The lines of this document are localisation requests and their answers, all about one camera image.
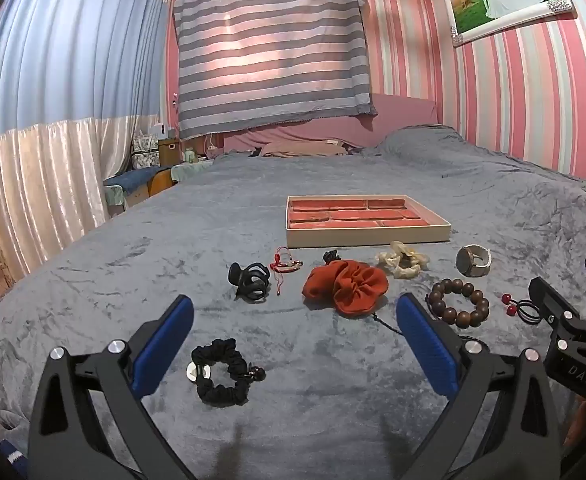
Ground brown cardboard box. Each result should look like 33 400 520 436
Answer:
158 137 180 166

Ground rust red scrunchie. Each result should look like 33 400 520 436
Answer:
302 259 390 318

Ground white strap wristwatch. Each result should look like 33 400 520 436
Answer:
455 244 492 278

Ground pink covered headboard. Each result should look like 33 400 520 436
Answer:
223 92 439 153

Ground dark braided cord bracelet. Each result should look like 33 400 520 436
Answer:
368 311 488 348

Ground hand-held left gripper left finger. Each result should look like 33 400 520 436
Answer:
27 294 196 480

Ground black hair claw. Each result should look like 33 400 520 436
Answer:
228 261 271 305

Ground grey plush blanket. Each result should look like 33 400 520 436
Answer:
0 124 586 480

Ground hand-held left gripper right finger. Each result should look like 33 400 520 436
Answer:
395 292 564 480

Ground cream tray with brick lining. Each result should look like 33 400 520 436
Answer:
285 194 452 249

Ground blue and white curtain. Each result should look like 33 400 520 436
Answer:
0 0 175 281

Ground cream satin scrunchie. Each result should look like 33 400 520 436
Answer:
376 241 430 280

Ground red string bracelet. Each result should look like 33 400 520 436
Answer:
269 246 305 297

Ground brown wooden bead bracelet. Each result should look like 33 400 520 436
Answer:
425 278 491 329

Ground black hair tie red beads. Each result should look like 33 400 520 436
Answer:
501 292 548 325

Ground blue folded cloth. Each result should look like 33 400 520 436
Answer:
104 166 171 197

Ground patterned storage box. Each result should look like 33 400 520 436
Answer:
132 130 160 168

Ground pale green cloth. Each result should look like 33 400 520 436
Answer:
170 160 215 183

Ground black scrunchie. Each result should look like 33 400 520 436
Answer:
190 338 266 406

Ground grey striped hanging cloth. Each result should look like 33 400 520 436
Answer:
173 0 378 139

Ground wooden chair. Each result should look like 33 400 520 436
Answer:
147 170 176 198

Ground tan pillow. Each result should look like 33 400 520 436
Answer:
260 139 349 157

